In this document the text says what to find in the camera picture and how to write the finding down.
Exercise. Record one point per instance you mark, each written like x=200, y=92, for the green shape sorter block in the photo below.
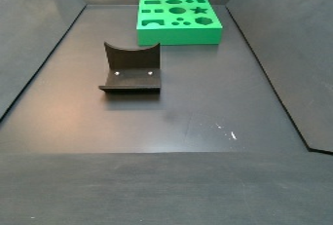
x=176, y=22

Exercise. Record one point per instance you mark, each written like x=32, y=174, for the black curved holder bracket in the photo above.
x=135, y=69

